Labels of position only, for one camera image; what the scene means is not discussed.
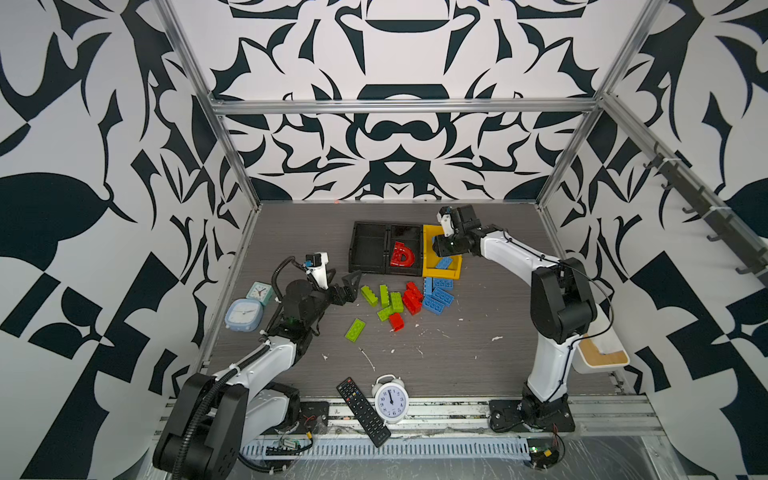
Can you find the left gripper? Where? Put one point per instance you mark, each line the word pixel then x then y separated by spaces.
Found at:
pixel 347 293

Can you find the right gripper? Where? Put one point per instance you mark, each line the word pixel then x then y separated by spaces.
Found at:
pixel 440 246

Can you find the blue lego brick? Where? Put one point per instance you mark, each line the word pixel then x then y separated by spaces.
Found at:
pixel 433 305
pixel 442 296
pixel 444 263
pixel 443 283

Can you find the small red lego brick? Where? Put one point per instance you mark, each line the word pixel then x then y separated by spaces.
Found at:
pixel 396 322

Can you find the red arch lego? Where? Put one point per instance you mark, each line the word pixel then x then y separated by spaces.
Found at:
pixel 402 256

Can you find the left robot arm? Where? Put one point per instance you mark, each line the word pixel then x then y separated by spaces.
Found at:
pixel 214 415

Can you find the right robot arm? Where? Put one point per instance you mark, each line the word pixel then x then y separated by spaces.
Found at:
pixel 562 304

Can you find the green lego brick left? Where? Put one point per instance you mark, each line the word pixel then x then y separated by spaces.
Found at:
pixel 369 296

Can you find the lone green lego brick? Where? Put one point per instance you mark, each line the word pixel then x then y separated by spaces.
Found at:
pixel 355 330

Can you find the yellow bin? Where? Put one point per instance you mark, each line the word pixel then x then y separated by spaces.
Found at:
pixel 433 265

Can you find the green lego brick upright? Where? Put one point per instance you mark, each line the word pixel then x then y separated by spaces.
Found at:
pixel 384 296

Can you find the black middle bin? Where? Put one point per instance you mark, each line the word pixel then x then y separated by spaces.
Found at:
pixel 411 235

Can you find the black bin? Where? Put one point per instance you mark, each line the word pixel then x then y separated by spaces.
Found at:
pixel 369 251
pixel 411 235

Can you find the black left bin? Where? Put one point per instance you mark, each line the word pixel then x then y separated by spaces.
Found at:
pixel 369 251

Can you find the blue lego brick top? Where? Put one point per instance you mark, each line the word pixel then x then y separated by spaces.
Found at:
pixel 443 283

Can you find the green lego brick right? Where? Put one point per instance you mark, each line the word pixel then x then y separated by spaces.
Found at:
pixel 397 302

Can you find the red lego brick cluster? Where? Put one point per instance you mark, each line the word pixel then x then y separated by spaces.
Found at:
pixel 412 298

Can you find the small green square clock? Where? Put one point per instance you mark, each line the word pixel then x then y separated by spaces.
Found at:
pixel 261 292

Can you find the blue square clock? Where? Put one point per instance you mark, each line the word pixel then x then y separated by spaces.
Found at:
pixel 244 315

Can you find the white twin-bell alarm clock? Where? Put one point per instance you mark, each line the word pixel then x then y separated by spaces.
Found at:
pixel 391 399

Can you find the black remote control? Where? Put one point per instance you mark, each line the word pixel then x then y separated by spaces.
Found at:
pixel 362 410

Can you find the white wooden-top tray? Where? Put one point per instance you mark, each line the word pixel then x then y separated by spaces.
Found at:
pixel 600 353

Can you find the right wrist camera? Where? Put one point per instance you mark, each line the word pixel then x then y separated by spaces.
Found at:
pixel 445 217

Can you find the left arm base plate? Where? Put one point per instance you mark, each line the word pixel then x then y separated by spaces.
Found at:
pixel 309 416

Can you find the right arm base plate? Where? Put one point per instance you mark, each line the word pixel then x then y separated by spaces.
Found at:
pixel 530 415

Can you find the white cable duct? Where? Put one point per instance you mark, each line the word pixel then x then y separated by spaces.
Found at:
pixel 398 449

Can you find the wall hook rail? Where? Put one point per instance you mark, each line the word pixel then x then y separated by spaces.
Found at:
pixel 723 221

